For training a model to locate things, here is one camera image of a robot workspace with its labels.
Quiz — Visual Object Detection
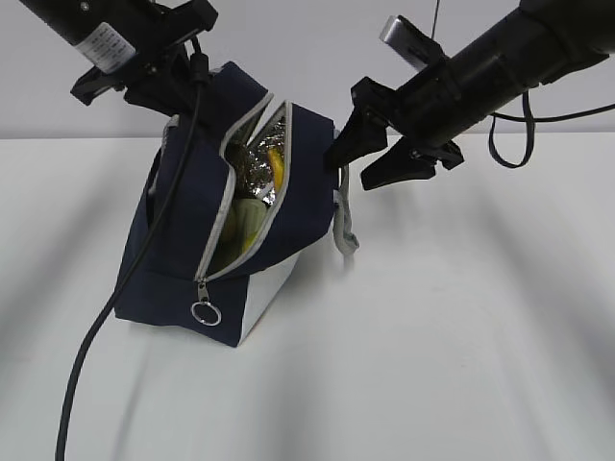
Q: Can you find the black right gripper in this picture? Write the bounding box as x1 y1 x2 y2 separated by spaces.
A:
325 60 485 191

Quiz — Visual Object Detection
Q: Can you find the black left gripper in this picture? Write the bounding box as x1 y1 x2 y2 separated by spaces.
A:
71 1 218 120

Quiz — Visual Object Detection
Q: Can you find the yellow banana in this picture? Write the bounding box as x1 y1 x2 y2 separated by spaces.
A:
239 147 284 254

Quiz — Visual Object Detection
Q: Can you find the green lid glass container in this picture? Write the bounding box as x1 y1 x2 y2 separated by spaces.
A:
209 199 268 273

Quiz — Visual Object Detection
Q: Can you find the navy blue lunch bag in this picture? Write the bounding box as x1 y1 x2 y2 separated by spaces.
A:
114 62 358 347

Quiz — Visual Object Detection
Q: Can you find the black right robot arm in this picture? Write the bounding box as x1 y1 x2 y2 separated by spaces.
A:
326 1 614 190

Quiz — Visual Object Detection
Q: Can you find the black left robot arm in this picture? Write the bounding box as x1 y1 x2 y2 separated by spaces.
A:
24 0 219 126

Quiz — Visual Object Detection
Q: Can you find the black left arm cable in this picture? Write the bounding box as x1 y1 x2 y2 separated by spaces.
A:
54 36 211 461

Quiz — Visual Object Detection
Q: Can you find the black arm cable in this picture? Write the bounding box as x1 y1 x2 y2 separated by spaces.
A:
488 88 615 169
54 36 211 461

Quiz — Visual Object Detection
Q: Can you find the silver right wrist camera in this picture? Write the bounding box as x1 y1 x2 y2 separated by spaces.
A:
379 15 446 72

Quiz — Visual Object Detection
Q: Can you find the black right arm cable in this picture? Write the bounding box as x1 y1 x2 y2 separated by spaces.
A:
488 88 615 169

